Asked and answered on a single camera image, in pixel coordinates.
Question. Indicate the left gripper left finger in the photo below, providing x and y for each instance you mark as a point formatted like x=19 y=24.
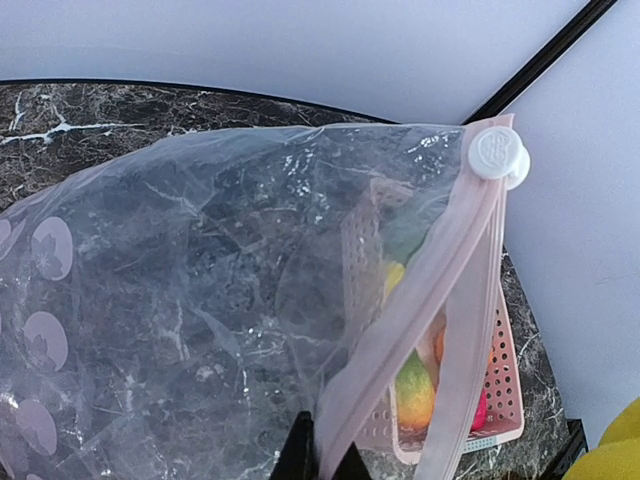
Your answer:
x=297 y=459

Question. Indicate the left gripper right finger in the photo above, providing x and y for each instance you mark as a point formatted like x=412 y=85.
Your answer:
x=352 y=466

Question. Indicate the pink perforated plastic basket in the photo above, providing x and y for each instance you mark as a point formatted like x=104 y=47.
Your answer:
x=364 y=262

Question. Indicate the green orange mango toy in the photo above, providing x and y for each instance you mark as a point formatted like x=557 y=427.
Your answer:
x=415 y=395

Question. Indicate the clear polka dot zip bag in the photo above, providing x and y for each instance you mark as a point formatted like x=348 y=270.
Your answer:
x=167 y=314

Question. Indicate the yellow pear toy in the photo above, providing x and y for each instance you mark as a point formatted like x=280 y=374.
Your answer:
x=394 y=274

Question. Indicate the green bell pepper toy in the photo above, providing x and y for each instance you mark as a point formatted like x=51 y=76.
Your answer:
x=404 y=232

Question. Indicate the yellow banana toy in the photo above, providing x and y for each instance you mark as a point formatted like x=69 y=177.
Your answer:
x=617 y=455

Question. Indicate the red apple toy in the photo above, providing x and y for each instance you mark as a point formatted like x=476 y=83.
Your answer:
x=480 y=413

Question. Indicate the orange fruit toy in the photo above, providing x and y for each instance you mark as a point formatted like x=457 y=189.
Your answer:
x=439 y=345

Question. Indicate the right black frame post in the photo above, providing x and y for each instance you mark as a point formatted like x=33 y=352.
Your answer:
x=543 y=60

